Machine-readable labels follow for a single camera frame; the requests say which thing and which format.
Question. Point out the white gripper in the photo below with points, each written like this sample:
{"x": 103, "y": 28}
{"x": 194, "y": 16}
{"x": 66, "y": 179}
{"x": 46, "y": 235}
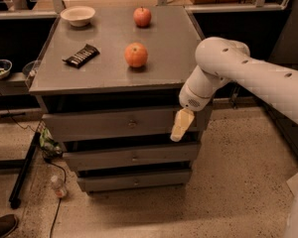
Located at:
{"x": 190, "y": 98}

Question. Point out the grey drawer cabinet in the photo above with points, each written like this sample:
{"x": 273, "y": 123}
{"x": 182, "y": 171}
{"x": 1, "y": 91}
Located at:
{"x": 108, "y": 82}

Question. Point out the clear plastic bottle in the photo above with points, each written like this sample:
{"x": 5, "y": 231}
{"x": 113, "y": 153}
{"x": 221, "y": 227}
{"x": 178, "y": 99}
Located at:
{"x": 59, "y": 187}

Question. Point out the red apple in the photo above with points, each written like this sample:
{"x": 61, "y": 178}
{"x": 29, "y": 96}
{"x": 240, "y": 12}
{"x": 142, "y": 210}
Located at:
{"x": 142, "y": 17}

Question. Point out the orange fruit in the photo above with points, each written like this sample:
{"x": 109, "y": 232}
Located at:
{"x": 136, "y": 55}

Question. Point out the black stand leg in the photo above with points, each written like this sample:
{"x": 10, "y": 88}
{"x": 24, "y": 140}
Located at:
{"x": 14, "y": 199}

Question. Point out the dark chocolate bar wrapper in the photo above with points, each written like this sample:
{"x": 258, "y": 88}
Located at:
{"x": 82, "y": 56}

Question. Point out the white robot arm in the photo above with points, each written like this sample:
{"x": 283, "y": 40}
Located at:
{"x": 220, "y": 61}

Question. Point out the grey middle drawer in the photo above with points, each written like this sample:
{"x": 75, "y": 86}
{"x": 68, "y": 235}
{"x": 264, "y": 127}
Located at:
{"x": 132, "y": 156}

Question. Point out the dark shoe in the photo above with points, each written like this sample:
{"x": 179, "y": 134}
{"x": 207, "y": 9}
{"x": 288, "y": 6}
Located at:
{"x": 8, "y": 223}

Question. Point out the blue patterned bowl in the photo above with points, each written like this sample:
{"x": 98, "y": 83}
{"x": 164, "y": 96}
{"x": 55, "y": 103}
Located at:
{"x": 5, "y": 67}

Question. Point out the grey bottom drawer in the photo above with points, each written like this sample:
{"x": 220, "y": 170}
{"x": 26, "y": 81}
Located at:
{"x": 134, "y": 180}

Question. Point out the clear plastic cup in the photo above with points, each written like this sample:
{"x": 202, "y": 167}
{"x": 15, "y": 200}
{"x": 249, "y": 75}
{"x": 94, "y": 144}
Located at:
{"x": 31, "y": 68}

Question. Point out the grey top drawer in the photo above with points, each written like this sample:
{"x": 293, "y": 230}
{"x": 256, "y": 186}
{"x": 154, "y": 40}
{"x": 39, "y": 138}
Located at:
{"x": 113, "y": 123}

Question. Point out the green snack bag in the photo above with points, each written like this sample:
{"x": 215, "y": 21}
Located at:
{"x": 51, "y": 148}

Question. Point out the white empty bowl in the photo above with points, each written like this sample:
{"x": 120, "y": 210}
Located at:
{"x": 78, "y": 16}

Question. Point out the grey drawer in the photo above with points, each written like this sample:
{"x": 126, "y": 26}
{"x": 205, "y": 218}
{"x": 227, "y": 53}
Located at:
{"x": 113, "y": 123}
{"x": 134, "y": 180}
{"x": 132, "y": 156}

